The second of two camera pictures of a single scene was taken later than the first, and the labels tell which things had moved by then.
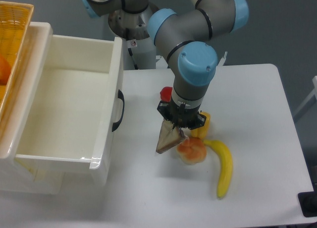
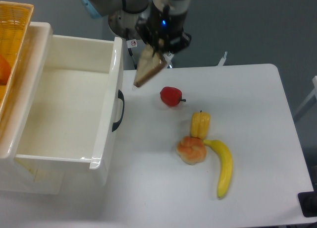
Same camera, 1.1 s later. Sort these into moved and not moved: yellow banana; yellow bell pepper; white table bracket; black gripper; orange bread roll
Moved: black gripper
Not moved: yellow bell pepper; yellow banana; white table bracket; orange bread roll
